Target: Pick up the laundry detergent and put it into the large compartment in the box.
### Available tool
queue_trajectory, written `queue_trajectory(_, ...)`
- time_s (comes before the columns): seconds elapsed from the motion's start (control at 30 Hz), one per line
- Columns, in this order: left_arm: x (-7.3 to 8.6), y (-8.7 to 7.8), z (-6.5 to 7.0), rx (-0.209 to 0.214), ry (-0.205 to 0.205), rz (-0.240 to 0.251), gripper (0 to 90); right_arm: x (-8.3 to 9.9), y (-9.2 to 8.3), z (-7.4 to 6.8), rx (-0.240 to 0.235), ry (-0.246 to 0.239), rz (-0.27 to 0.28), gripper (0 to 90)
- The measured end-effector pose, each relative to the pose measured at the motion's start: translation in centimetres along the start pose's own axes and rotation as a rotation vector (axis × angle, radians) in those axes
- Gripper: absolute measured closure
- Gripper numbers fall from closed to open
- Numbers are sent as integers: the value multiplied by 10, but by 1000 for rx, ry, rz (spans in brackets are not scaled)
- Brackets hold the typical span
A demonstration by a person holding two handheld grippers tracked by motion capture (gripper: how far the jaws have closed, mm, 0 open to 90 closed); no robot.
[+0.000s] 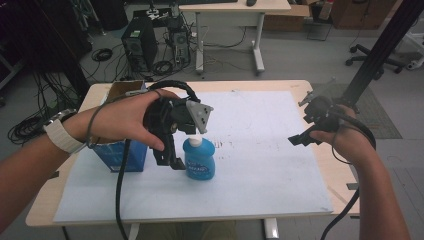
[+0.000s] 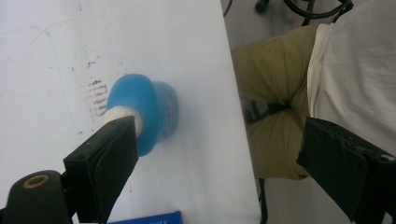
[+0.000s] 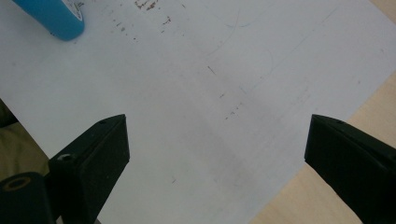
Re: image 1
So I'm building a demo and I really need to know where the brown cardboard box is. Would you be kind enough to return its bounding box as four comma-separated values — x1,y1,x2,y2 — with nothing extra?
262,3,312,33

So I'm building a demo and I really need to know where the thick black gripper cable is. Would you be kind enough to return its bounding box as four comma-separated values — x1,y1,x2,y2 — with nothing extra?
114,79,202,240
320,111,377,240

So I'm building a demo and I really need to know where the grey floor mat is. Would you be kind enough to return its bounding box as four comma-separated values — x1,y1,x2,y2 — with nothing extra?
311,82,403,141

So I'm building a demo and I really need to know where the white desk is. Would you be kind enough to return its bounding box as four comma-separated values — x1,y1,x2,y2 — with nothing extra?
177,0,293,76

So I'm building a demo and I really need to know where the person's right hand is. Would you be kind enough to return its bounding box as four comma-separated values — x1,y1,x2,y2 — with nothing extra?
309,104,377,167

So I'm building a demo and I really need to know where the blue cardboard box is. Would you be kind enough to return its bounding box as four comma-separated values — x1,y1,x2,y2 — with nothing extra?
91,79,150,174

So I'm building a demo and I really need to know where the large black computer tower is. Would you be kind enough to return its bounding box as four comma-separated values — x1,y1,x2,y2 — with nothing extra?
120,15,158,73

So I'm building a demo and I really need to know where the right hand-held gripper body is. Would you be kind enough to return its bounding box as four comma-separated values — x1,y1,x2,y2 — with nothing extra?
297,77,342,132

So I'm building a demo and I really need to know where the thick black left gripper cable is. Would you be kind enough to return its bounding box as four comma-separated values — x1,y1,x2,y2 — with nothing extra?
114,79,202,240

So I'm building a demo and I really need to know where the thin grey left gripper cable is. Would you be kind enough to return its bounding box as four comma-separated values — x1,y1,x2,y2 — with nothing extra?
85,89,163,150

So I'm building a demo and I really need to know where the black metal stand pole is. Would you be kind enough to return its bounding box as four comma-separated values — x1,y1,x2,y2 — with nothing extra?
339,0,424,109

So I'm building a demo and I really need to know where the white table mat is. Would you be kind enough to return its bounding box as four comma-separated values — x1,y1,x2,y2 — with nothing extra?
53,90,335,224

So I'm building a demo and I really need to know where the wooden cabinet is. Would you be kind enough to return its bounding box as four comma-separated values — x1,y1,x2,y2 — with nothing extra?
329,0,400,30

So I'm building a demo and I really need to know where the bundle of black floor cables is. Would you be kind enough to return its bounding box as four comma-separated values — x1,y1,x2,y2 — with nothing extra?
6,71,73,147

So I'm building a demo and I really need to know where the blue bottle white cap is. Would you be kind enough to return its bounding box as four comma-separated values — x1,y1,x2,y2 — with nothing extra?
182,132,217,182

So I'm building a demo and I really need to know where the white table leg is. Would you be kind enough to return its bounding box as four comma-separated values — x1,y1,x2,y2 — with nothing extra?
127,222,141,240
264,217,280,240

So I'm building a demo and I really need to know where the thick black right gripper cable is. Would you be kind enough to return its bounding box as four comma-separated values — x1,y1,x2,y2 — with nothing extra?
320,111,377,240

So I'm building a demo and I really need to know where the thin black right gripper cable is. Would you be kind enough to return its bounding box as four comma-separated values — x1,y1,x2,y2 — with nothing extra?
330,124,355,165

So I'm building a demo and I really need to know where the black keyboard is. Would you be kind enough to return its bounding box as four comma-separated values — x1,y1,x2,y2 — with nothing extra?
177,0,240,5

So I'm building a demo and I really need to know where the small black computer tower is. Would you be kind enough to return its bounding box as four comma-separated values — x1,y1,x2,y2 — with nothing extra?
167,18,192,65

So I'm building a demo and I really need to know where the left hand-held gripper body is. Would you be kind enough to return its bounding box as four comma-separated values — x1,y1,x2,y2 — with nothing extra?
143,96,215,150

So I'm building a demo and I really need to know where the white wristwatch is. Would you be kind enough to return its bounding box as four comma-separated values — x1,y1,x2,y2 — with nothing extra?
42,108,87,155

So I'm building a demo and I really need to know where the person's left hand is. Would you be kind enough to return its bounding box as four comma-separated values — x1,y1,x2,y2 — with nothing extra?
64,88,181,152

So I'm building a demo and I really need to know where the small coil of black cable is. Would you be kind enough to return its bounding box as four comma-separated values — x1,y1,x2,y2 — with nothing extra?
90,47,115,63

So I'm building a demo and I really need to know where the black office chair base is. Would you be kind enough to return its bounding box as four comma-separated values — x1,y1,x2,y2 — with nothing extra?
344,43,407,76

